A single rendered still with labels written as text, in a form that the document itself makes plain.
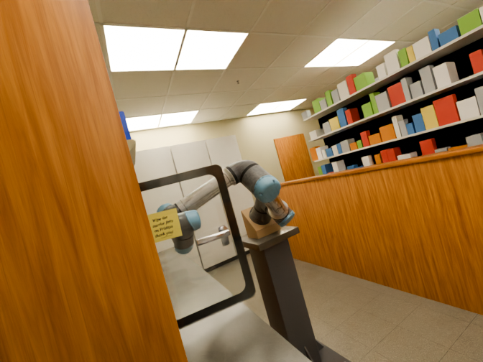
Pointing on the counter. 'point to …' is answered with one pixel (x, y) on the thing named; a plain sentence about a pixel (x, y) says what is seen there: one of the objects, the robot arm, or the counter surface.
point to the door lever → (214, 236)
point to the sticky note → (164, 225)
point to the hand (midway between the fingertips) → (87, 257)
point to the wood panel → (72, 202)
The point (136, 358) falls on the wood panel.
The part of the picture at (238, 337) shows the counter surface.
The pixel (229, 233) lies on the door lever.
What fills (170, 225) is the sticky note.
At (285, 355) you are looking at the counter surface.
